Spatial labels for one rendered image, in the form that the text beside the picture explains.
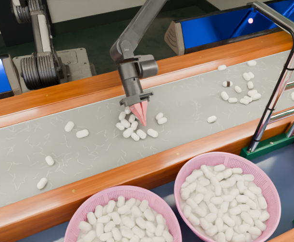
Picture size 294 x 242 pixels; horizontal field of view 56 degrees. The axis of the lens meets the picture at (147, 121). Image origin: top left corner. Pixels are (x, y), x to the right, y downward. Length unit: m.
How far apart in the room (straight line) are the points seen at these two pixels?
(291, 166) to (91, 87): 0.72
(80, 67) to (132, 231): 1.11
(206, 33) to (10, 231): 0.67
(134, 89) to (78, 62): 0.85
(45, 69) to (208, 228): 0.80
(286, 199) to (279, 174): 0.08
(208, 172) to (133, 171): 0.21
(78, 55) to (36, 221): 1.16
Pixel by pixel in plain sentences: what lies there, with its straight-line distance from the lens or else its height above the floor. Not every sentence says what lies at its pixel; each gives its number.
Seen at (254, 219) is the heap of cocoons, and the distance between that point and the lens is 0.80.
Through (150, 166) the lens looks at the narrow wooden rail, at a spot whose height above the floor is 0.76.
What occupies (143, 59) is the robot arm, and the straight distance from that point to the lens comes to 0.92.
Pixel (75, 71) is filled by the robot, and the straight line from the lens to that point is 1.61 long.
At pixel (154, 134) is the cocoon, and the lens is 0.86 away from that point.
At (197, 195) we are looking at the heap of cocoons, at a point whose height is 0.74.
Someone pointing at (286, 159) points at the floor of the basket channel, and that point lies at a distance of 1.02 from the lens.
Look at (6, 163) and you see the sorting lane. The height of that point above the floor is 0.74.
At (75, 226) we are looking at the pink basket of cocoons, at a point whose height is 0.75.
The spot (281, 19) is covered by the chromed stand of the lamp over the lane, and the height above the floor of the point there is 1.12.
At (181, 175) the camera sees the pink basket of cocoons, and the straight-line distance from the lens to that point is 0.78.
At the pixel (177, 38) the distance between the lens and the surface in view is 0.67.
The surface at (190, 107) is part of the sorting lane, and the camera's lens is 0.98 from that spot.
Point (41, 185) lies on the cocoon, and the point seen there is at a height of 0.76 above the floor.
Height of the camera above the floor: 1.41
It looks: 47 degrees down
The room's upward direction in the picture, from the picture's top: 1 degrees clockwise
